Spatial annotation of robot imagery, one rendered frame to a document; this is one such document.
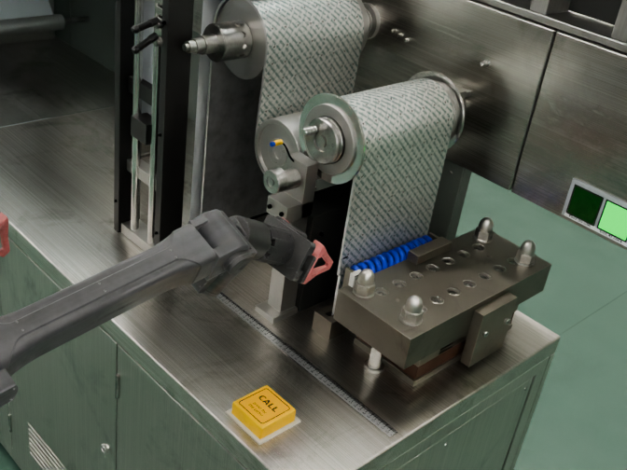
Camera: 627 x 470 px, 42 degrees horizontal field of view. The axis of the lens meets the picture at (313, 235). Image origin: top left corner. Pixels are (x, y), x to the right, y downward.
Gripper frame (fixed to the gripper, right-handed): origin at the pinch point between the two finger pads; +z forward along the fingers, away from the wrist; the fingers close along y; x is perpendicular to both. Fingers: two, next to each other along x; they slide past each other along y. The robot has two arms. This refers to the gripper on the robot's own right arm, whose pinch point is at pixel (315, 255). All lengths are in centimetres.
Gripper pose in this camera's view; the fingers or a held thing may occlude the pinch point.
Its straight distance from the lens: 131.2
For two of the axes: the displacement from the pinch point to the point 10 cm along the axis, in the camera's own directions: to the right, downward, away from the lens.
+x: 4.5, -8.8, -1.5
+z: 5.9, 1.7, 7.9
